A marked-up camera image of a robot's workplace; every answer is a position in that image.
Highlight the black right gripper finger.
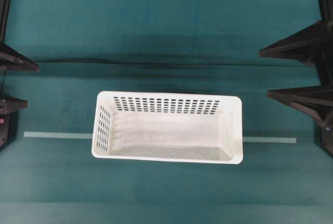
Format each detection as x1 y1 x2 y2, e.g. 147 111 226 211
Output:
0 95 28 115
1 42 39 72

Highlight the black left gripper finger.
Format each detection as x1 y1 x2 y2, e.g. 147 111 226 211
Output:
259 20 332 65
267 85 332 128

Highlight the white perforated plastic basket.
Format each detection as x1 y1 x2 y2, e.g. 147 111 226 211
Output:
92 91 244 165

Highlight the light green tape strip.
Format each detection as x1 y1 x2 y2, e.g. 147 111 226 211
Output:
23 131 297 144

